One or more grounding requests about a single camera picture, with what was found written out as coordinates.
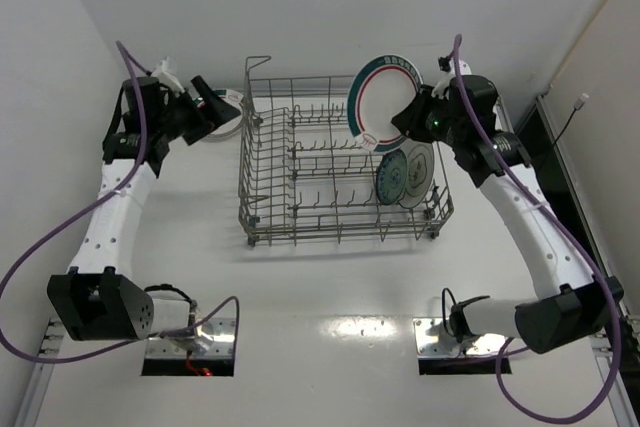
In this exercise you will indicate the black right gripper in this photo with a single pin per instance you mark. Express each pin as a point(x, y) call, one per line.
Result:
point(417, 118)

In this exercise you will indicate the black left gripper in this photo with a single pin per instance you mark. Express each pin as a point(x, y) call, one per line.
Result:
point(198, 117)

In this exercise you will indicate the green red rimmed plate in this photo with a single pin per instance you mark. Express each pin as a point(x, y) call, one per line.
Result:
point(230, 115)
point(383, 88)

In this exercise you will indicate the white plate teal line pattern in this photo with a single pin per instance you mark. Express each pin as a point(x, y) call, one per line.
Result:
point(421, 167)

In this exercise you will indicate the blue floral teal plate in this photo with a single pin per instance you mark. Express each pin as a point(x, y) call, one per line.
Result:
point(391, 177)

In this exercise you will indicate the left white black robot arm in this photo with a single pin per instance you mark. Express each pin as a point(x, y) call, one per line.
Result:
point(96, 299)

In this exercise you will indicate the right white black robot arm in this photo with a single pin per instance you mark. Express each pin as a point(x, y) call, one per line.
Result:
point(574, 299)

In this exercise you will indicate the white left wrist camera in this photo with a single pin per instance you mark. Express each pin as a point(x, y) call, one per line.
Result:
point(165, 72)

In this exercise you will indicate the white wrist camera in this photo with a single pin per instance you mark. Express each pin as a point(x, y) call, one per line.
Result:
point(442, 86)
point(165, 72)

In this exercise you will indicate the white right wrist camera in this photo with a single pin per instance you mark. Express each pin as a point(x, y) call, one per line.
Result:
point(442, 86)

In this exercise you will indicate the grey wire dish rack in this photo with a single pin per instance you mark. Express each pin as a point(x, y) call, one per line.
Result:
point(302, 175)

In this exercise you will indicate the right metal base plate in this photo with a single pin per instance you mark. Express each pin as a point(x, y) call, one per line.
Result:
point(433, 343)

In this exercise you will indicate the metal base plate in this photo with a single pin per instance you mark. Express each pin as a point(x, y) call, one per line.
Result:
point(433, 343)
point(212, 341)

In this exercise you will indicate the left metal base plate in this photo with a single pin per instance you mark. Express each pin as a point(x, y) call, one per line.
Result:
point(212, 341)

